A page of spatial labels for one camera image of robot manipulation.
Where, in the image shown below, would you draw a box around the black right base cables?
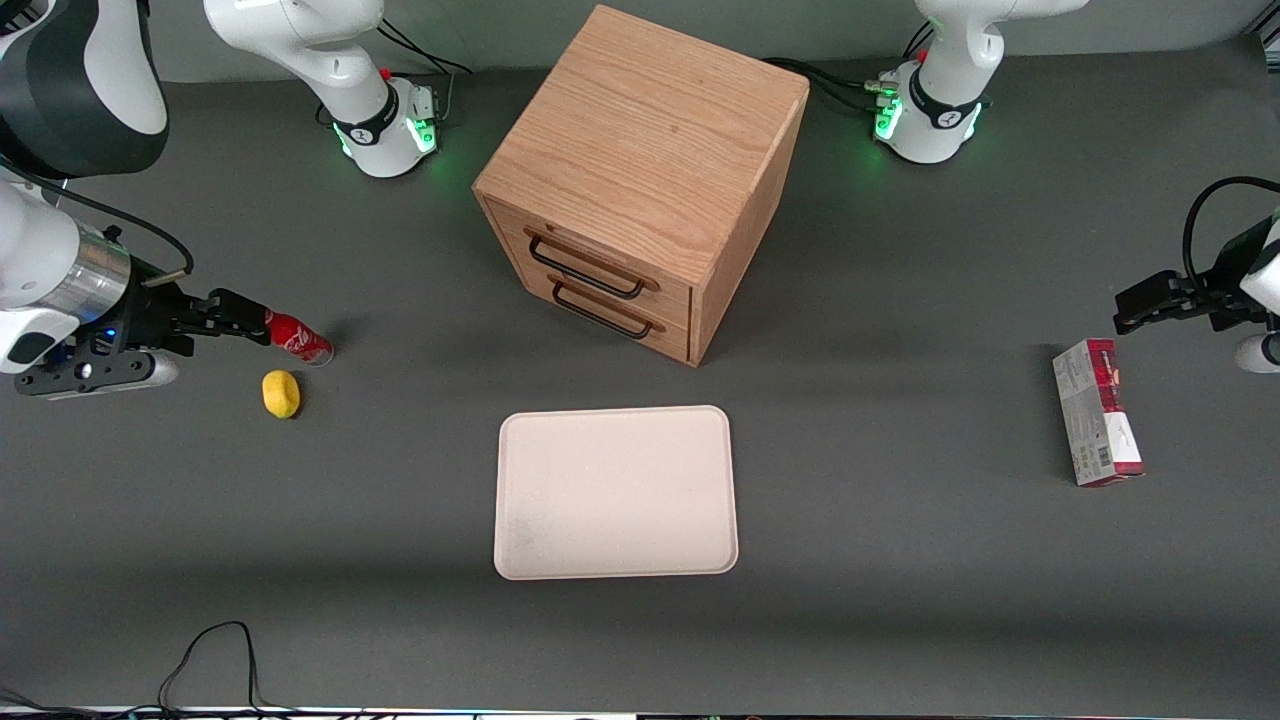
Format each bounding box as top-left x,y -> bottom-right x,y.
375,14 -> 474,127

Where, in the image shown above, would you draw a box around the black metal drawer handle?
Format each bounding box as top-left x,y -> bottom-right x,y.
550,280 -> 655,341
526,231 -> 647,301

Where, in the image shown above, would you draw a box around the wooden drawer front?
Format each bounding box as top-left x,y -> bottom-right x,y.
485,195 -> 695,323
515,262 -> 692,364

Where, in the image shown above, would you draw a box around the grey and red carton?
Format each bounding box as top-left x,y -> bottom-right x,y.
1051,338 -> 1147,489

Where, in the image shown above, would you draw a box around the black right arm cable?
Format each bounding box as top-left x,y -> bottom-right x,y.
0,155 -> 196,289

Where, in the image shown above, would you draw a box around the black base cables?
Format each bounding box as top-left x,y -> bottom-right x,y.
375,14 -> 474,127
764,20 -> 936,117

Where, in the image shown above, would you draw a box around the black left base cables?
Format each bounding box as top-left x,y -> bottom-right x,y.
764,20 -> 936,117

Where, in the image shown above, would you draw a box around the beige plastic tray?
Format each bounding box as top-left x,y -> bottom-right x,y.
493,404 -> 740,581

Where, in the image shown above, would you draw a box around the yellow lemon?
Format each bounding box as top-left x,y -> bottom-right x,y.
262,370 -> 301,420

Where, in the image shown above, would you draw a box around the red coke bottle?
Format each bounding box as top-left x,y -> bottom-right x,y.
264,308 -> 335,368

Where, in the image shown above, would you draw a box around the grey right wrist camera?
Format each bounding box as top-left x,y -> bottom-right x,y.
14,335 -> 182,402

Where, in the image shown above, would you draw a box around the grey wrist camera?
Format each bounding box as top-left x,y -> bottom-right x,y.
1232,333 -> 1280,375
14,335 -> 182,402

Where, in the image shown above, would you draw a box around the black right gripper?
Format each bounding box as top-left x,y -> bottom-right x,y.
98,262 -> 273,357

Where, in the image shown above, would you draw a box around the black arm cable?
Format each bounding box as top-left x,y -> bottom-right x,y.
1182,176 -> 1280,293
0,155 -> 196,289

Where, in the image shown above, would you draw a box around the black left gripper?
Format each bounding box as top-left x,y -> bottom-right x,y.
1113,215 -> 1277,337

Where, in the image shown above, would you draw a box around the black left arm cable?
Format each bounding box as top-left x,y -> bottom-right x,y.
1182,176 -> 1280,293

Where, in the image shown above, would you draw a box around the black cable on table edge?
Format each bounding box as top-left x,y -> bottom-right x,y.
0,620 -> 401,720

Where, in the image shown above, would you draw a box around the wooden drawer cabinet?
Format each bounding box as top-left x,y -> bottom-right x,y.
472,4 -> 811,368

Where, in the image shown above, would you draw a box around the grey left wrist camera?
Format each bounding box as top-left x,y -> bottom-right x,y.
1232,333 -> 1280,375

